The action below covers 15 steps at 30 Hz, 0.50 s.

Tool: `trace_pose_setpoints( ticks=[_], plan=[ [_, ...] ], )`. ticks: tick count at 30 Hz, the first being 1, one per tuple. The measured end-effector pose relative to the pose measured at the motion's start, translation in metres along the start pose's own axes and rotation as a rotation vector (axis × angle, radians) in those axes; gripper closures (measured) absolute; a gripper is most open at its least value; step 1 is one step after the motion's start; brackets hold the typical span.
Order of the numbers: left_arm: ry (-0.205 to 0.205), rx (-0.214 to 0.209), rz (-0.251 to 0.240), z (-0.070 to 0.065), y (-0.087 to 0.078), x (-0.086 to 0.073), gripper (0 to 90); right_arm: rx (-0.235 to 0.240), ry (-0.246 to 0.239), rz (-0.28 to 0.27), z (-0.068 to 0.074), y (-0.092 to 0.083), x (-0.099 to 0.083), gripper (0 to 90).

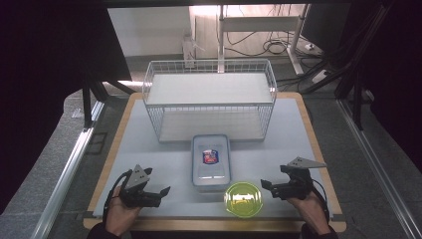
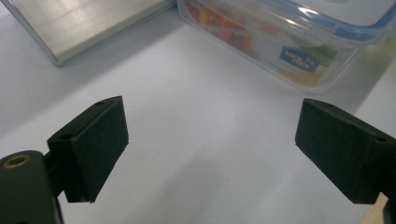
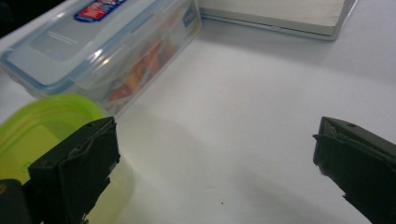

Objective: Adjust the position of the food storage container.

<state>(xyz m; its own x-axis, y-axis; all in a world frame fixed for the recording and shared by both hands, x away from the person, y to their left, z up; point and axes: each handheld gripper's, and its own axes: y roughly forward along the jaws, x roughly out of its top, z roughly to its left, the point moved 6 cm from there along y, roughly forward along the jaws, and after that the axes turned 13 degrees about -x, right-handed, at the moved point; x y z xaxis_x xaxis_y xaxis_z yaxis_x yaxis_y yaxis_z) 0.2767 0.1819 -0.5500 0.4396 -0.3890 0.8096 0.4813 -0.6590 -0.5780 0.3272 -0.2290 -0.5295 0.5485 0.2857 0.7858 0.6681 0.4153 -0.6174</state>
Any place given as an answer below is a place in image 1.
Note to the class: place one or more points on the white desk frame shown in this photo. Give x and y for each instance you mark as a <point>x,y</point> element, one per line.
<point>258,24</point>

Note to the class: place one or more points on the white bottle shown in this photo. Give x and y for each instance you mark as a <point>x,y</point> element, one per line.
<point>189,49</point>

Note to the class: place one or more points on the black metal stand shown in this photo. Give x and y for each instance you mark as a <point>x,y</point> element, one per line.
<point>87,103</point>
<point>357,99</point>

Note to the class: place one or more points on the clear container with green lid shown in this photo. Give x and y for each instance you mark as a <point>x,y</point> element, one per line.
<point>244,199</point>

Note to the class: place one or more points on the person's right hand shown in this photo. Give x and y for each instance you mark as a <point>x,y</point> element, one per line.
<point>313,212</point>

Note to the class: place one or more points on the aluminium rail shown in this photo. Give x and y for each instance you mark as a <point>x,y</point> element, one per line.
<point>375,156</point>
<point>71,159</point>

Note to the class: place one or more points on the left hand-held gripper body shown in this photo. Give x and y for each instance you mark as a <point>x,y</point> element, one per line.
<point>137,194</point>

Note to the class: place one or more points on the person's left hand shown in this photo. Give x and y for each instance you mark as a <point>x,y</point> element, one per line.
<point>117,215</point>

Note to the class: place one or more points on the white power strip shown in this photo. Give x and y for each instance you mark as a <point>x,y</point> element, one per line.
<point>320,76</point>

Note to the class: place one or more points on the clear box with blue lid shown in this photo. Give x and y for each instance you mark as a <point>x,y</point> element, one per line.
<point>211,172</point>

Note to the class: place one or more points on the black floor grate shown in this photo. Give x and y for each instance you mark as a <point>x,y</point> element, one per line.
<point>97,143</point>

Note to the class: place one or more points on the black curtain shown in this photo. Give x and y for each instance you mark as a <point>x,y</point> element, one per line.
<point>43,83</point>
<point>403,83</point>

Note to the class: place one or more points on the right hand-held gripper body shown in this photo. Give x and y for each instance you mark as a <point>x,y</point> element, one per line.
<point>297,187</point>

